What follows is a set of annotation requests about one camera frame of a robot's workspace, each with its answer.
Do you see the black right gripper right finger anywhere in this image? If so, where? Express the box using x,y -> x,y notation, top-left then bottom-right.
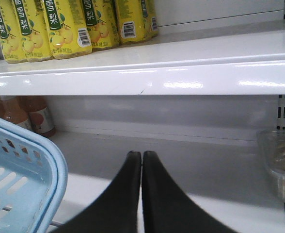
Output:
142,151 -> 234,233

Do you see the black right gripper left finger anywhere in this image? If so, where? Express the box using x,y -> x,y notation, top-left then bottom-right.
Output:
54,151 -> 142,233

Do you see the light blue plastic basket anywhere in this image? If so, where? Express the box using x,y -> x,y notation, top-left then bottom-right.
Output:
0,118 -> 68,233

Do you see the white metal shelving unit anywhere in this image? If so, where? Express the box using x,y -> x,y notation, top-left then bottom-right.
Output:
0,0 -> 285,233

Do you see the orange C100 bottle back-right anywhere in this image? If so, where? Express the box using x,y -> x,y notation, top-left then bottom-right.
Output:
18,96 -> 56,138

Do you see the clear cookie box yellow label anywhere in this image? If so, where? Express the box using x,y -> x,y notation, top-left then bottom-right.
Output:
256,130 -> 285,202

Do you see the yellow pear drink bottle right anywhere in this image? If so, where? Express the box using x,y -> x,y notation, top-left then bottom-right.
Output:
41,0 -> 93,60

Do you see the yellow pear drink bottle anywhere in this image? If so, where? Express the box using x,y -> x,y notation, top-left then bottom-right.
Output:
0,0 -> 27,64
12,0 -> 53,62
41,0 -> 93,60

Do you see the yellow pear drink bottle middle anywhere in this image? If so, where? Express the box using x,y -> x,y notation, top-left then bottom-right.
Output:
12,0 -> 53,62

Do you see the yellow pear drink bottle left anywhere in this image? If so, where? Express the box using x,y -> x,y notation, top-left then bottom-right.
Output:
0,0 -> 27,64

